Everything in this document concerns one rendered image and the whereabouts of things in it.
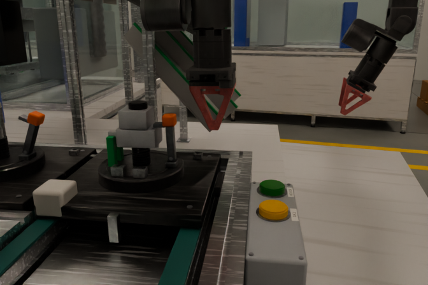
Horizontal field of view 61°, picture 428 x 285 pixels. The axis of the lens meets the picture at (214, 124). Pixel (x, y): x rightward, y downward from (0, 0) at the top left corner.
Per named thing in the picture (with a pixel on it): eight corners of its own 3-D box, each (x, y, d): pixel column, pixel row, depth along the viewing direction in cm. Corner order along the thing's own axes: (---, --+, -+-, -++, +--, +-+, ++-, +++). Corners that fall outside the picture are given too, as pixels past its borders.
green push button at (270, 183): (283, 191, 59) (284, 179, 59) (285, 202, 56) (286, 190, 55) (258, 189, 60) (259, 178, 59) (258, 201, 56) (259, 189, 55)
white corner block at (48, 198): (79, 204, 56) (77, 179, 54) (64, 219, 51) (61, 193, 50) (51, 202, 56) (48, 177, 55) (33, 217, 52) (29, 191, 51)
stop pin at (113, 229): (121, 238, 51) (120, 212, 50) (118, 243, 50) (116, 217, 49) (112, 237, 51) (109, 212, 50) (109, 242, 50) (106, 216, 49)
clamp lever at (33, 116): (35, 152, 64) (46, 114, 62) (28, 156, 62) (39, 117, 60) (17, 145, 64) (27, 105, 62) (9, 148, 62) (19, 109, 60)
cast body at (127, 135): (162, 140, 61) (161, 99, 60) (155, 149, 57) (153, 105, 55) (114, 138, 62) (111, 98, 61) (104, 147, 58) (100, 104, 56)
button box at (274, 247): (290, 215, 62) (292, 182, 60) (304, 307, 42) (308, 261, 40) (249, 212, 63) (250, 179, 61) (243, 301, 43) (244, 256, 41)
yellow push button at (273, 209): (286, 212, 53) (287, 200, 52) (288, 227, 49) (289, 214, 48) (258, 210, 53) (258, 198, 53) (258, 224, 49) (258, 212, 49)
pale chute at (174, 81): (225, 118, 91) (238, 106, 89) (209, 132, 79) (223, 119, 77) (149, 35, 91) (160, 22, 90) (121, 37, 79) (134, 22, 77)
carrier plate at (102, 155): (221, 163, 72) (221, 152, 71) (202, 228, 49) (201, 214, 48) (104, 157, 75) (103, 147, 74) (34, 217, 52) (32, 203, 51)
